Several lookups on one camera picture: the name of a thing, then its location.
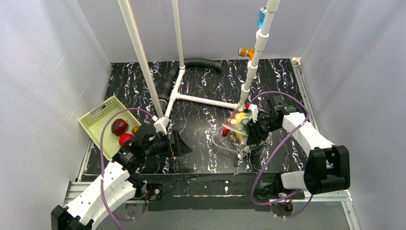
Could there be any clear polka dot zip bag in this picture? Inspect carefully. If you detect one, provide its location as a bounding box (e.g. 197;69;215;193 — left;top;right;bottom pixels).
212;108;271;160

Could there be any orange fake fruit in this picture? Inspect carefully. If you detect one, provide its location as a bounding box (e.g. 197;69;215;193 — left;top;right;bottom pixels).
132;126;139;135

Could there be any red fake apple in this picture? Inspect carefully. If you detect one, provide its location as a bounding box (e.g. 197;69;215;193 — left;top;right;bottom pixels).
119;133;134;147

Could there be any dark red fake fruit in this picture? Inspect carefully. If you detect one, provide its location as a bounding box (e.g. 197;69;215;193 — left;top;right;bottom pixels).
111;118;129;136

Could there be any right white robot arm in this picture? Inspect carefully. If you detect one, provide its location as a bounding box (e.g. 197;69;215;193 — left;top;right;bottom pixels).
247;95;350;196

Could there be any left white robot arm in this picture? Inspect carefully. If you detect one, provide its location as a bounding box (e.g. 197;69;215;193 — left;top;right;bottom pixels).
51;125;192;230

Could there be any light green plastic basket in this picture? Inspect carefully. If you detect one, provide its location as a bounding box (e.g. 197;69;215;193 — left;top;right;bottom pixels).
79;96;126;161

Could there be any orange clamp knob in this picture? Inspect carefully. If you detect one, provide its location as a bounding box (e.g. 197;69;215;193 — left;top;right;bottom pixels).
238;47;255;60

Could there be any blue clamp knob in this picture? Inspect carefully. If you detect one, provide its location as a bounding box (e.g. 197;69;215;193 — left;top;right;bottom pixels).
257;7;267;30

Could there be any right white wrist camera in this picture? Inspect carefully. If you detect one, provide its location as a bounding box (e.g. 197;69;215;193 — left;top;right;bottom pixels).
245;103;259;123

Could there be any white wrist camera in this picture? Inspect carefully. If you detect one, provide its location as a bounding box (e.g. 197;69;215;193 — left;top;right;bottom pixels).
245;103;259;123
153;116;169;135

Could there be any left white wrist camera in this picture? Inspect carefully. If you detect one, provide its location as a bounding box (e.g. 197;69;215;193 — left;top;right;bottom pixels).
153;116;169;135

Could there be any black corrugated hose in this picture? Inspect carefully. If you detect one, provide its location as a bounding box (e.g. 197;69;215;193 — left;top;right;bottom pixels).
158;58;224;105

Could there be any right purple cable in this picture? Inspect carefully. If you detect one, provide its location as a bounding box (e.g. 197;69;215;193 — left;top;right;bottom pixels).
248;90;315;219

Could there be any purple cable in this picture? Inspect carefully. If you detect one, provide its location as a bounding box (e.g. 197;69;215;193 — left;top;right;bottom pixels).
248;90;315;219
99;108;158;230

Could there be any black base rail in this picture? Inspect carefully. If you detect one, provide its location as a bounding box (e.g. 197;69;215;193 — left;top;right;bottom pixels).
139;172;305;212

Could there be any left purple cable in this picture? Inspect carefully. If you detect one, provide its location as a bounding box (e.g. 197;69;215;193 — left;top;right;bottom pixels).
99;108;158;230

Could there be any white PVC pipe frame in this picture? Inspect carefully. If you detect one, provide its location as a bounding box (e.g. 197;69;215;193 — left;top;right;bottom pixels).
118;0;280;122

